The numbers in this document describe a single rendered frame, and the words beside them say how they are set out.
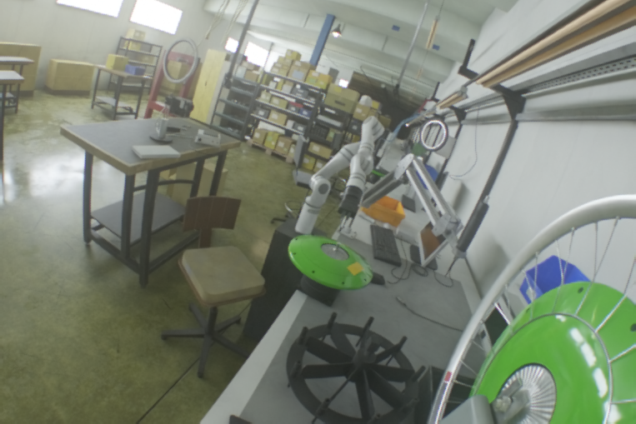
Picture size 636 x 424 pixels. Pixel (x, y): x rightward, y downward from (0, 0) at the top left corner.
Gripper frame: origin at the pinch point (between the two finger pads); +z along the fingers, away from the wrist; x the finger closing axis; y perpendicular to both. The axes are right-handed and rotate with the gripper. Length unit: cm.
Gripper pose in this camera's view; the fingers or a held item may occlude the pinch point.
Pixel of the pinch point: (340, 228)
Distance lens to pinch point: 114.0
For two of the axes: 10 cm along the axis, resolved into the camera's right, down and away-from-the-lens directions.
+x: 9.3, 3.6, -0.4
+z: -3.1, 7.2, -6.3
